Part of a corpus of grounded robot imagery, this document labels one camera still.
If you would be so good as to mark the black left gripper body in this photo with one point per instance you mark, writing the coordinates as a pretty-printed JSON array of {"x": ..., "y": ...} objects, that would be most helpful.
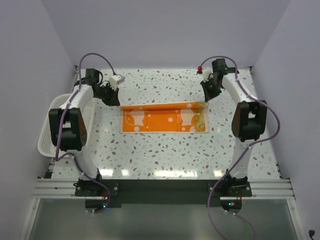
[{"x": 105, "y": 93}]

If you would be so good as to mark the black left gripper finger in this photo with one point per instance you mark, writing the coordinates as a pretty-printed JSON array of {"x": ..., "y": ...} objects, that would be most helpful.
[
  {"x": 116, "y": 101},
  {"x": 111, "y": 102}
]

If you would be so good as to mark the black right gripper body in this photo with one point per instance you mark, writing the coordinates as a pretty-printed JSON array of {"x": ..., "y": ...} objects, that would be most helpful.
[{"x": 210, "y": 86}]

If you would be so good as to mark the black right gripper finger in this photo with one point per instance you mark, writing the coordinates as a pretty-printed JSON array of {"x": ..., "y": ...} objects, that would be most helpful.
[
  {"x": 207, "y": 98},
  {"x": 213, "y": 94}
]

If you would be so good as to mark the orange patterned towel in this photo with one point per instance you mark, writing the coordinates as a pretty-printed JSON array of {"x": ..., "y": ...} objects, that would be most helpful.
[{"x": 175, "y": 117}]

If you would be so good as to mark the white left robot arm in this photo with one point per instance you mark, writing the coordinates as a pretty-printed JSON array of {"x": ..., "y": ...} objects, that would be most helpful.
[{"x": 67, "y": 127}]

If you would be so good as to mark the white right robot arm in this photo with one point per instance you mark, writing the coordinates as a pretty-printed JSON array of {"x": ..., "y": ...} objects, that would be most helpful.
[{"x": 249, "y": 119}]

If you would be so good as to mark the white perforated plastic basket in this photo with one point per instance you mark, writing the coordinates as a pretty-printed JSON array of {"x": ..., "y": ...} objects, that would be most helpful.
[{"x": 45, "y": 145}]

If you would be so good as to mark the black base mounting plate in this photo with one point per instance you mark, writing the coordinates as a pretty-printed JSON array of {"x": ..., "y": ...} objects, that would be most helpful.
[{"x": 113, "y": 193}]

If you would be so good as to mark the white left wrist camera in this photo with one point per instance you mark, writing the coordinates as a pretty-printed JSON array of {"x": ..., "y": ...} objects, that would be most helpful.
[{"x": 116, "y": 80}]

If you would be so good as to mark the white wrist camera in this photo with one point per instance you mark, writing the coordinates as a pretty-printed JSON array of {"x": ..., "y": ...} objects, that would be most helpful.
[
  {"x": 204, "y": 72},
  {"x": 116, "y": 80}
]

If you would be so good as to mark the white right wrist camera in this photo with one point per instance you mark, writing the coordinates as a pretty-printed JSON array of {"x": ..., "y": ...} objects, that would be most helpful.
[{"x": 204, "y": 72}]

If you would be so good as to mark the aluminium frame rail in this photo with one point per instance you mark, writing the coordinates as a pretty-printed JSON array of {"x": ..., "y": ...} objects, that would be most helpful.
[{"x": 274, "y": 189}]

